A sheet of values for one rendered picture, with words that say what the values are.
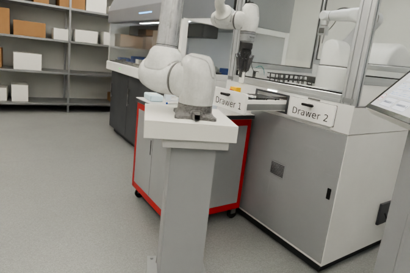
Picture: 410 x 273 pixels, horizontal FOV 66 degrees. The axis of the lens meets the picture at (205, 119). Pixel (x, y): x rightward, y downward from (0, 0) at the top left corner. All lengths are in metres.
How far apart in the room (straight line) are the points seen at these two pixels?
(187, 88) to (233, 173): 0.95
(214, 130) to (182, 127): 0.13
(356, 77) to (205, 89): 0.75
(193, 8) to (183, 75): 1.27
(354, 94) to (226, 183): 0.98
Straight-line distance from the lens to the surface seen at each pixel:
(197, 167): 1.38
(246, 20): 1.84
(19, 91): 5.30
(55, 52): 5.69
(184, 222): 1.49
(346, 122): 1.70
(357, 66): 1.68
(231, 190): 2.18
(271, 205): 2.09
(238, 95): 1.72
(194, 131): 1.27
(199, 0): 2.59
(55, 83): 5.73
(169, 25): 1.47
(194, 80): 1.32
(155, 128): 1.25
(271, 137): 2.01
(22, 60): 5.20
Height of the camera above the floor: 1.11
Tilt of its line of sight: 12 degrees down
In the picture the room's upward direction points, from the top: 6 degrees clockwise
